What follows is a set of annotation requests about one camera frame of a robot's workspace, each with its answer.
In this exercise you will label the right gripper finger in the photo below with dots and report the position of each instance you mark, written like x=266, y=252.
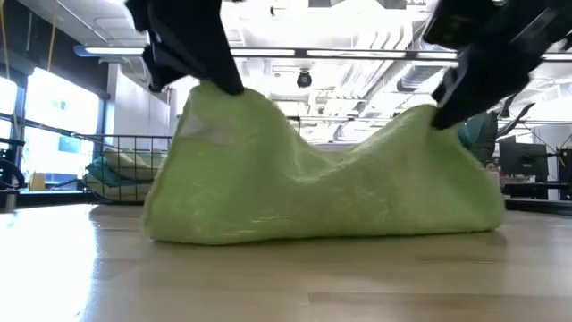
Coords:
x=473, y=85

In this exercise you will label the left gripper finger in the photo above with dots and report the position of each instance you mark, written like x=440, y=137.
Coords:
x=210, y=44

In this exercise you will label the lime green microfiber towel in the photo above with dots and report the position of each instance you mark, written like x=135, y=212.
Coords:
x=313, y=192

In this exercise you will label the snake plant in white pot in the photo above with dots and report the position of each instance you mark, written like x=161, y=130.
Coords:
x=480, y=134

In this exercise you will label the seated person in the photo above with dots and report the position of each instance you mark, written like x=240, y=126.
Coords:
x=491, y=166

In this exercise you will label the black computer monitor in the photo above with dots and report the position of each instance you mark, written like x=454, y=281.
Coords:
x=523, y=158

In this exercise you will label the background black metal stand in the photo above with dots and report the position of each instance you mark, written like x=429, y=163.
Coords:
x=295, y=118

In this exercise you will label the black box-shaped equipment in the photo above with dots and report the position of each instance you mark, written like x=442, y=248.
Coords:
x=564, y=174

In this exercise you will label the long ceiling light bar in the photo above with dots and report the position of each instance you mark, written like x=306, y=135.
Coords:
x=339, y=53

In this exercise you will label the yellow background box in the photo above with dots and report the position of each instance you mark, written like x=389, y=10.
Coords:
x=37, y=182

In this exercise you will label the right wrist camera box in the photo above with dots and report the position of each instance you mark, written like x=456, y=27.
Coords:
x=456, y=22

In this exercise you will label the black ceiling camera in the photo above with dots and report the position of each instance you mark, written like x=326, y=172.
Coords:
x=304, y=79

